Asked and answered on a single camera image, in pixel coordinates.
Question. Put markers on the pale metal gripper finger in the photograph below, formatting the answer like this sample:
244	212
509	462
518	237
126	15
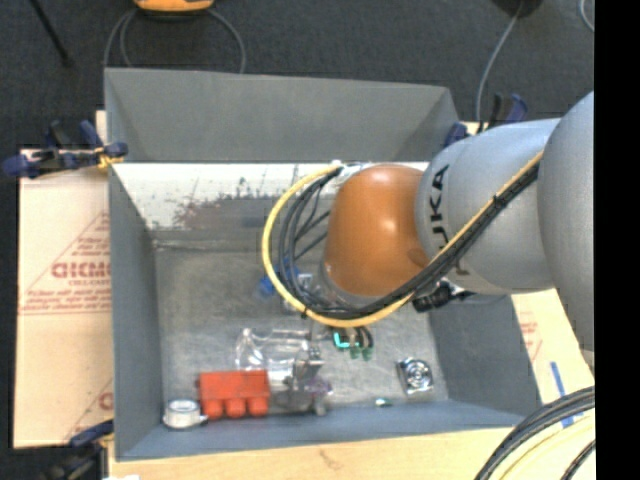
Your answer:
305	398
307	370

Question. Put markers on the clear glass thing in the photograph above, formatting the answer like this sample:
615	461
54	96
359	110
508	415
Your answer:
260	350

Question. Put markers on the red plastic block with pegs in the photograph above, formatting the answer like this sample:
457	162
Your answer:
232	390

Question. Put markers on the clear plastic bottle, blue cap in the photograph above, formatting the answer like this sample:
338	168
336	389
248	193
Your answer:
272	284

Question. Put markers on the grey metal bin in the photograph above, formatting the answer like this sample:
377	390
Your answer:
200	293

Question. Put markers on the brown cardboard board, red print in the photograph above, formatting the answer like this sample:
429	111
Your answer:
60	318

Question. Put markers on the black cylinder on white bracket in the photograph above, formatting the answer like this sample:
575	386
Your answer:
436	299

